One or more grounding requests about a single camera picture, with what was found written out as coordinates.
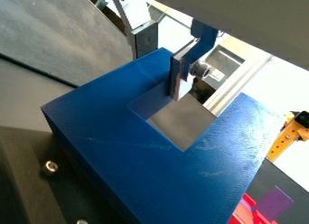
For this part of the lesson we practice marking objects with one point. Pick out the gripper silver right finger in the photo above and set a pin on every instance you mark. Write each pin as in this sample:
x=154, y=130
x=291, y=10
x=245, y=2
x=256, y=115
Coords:
x=183, y=69

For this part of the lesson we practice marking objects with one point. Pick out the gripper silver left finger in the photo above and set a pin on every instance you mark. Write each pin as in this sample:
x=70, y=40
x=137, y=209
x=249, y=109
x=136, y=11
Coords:
x=141, y=28

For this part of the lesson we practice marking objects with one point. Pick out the blue U-shaped block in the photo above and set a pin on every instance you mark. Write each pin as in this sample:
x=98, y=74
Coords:
x=159, y=184

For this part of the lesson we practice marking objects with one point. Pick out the black fixture block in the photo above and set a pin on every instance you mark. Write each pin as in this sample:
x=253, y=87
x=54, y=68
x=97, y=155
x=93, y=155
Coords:
x=43, y=188

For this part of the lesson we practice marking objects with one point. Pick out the purple U-shaped block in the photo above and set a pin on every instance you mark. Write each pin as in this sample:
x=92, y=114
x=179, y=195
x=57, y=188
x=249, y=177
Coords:
x=274, y=204

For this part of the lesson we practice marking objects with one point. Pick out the red puzzle base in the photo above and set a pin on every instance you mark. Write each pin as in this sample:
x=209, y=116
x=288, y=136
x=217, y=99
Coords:
x=245, y=215

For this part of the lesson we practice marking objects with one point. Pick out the aluminium frame profile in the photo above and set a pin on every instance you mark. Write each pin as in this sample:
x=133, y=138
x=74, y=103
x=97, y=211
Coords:
x=236, y=82

